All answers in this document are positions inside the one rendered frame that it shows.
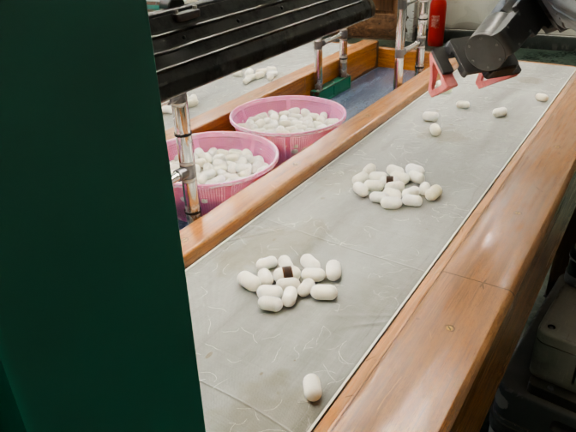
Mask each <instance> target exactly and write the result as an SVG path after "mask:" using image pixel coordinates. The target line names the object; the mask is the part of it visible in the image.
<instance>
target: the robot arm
mask: <svg viewBox="0 0 576 432"><path fill-rule="evenodd" d="M541 28H542V30H544V32H545V33H546V34H548V33H552V32H554V31H556V30H558V31H559V33H561V32H564V31H566V30H568V29H570V28H571V29H572V30H574V31H575V32H576V0H500V1H499V2H498V4H496V6H495V7H494V9H493V10H492V11H491V13H490V14H489V15H488V16H487V17H486V18H485V20H484V21H483V22H482V24H481V25H480V26H479V27H478V29H477V30H476V31H475V32H474V34H472V36H468V37H462V38H456V39H450V40H448V41H447V42H446V44H445V45H444V47H439V48H434V49H433V50H432V52H431V53H430V54H429V65H430V78H429V90H428V91H429V95H430V97H431V98H433V97H434V96H437V95H439V94H441V93H444V92H446V91H448V90H450V89H452V88H454V87H456V86H458V83H457V82H456V80H455V78H454V76H453V71H454V69H453V66H452V64H451V63H450V61H449V58H456V60H457V62H458V64H459V66H458V68H457V70H458V71H459V73H460V75H461V76H462V77H463V78H466V76H467V75H473V74H478V76H477V80H476V84H477V87H478V89H481V88H483V87H487V86H489V85H492V84H495V83H497V82H500V81H504V80H507V79H510V78H513V77H515V76H517V75H518V74H519V73H520V72H521V70H522V69H521V68H520V66H519V61H518V60H517V58H516V56H515V55H514V52H516V51H517V50H518V49H519V48H520V47H521V46H522V44H524V42H525V41H526V40H527V39H528V38H529V36H530V37H531V38H532V37H534V36H537V34H538V32H539V31H540V30H541ZM438 72H439V74H440V77H441V79H440V81H441V85H440V86H438V88H436V89H435V82H436V78H437V76H438ZM483 78H485V79H488V80H486V81H484V80H483Z"/></svg>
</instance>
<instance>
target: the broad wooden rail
mask: <svg viewBox="0 0 576 432"><path fill-rule="evenodd" d="M575 208H576V72H575V73H574V74H573V76H572V77H571V79H570V80H569V82H568V83H567V84H566V86H564V88H563V89H562V91H561V92H560V94H559V95H558V96H557V98H556V99H555V101H554V102H553V104H552V105H551V106H550V108H548V110H547V111H546V113H545V114H544V115H543V117H542V118H541V120H540V121H539V123H538V124H537V126H536V127H535V128H534V130H532V132H531V133H530V135H529V136H528V137H527V139H526V140H525V142H524V143H523V145H522V146H521V147H520V149H519V150H518V152H516V154H515V155H514V156H513V158H512V159H511V161H510V162H509V164H508V165H507V167H506V168H505V169H504V171H503V172H502V174H500V176H499V177H498V178H497V180H496V181H495V183H494V184H493V186H492V187H491V188H490V190H489V191H488V193H487V194H486V196H484V198H483V199H482V200H481V202H480V203H479V205H478V206H477V208H476V209H475V210H474V212H473V213H472V215H471V216H470V218H468V220H467V221H466V222H465V224H464V225H463V227H462V228H461V229H460V231H459V232H458V234H457V235H456V237H455V238H454V239H453V240H452V242H451V243H450V244H449V246H448V247H447V249H446V250H445V251H444V253H443V254H442V256H441V257H440V259H439V260H438V261H437V262H436V264H435V265H434V266H433V268H432V269H431V270H430V272H429V273H428V275H427V276H426V278H425V279H424V280H423V282H422V283H421V284H420V286H419V287H418V288H417V290H416V291H415V292H414V294H413V295H412V297H411V298H410V300H409V301H408V302H407V304H406V305H405V306H404V308H403V309H402V310H401V311H400V313H399V314H398V316H397V317H396V319H395V320H394V321H393V323H392V324H391V326H390V327H389V328H388V330H387V331H386V332H385V333H384V335H383V336H382V338H381V339H380V341H379V342H378V343H377V345H376V346H375V348H374V349H373V350H372V352H370V354H369V355H368V357H367V358H366V360H365V361H364V362H363V364H362V365H361V367H360V368H359V370H358V371H357V372H356V374H354V376H353V377H352V379H351V380H350V382H349V383H348V384H347V386H346V387H345V389H344V390H343V392H342V393H341V394H340V396H338V398H337V399H336V401H335V402H334V403H333V405H332V406H331V408H330V409H329V411H328V412H327V414H326V415H325V416H324V418H322V420H321V421H320V423H319V424H318V425H317V427H316V428H315V430H314V431H313V432H480V429H481V428H482V426H483V422H484V419H485V418H486V416H487V413H488V411H489V408H490V406H491V404H492V401H493V399H494V397H495V394H496V392H497V389H498V387H499V386H500V383H501V380H502V377H503V376H504V374H505V371H506V369H507V366H508V364H509V362H510V359H511V357H512V355H513V352H514V350H515V347H516V345H517V344H518V341H519V338H520V335H521V334H522V332H523V329H524V327H525V324H526V322H527V319H528V317H529V315H530V312H531V310H532V307H533V305H534V303H535V301H536V299H537V295H538V293H539V292H540V289H541V287H542V285H543V282H544V280H545V277H546V275H547V273H548V270H549V268H550V265H551V263H552V261H553V259H554V257H555V253H556V251H557V250H558V247H559V245H560V243H561V240H562V238H563V235H564V233H565V231H566V228H567V226H568V223H569V221H570V219H571V217H572V215H573V211H574V209H575Z"/></svg>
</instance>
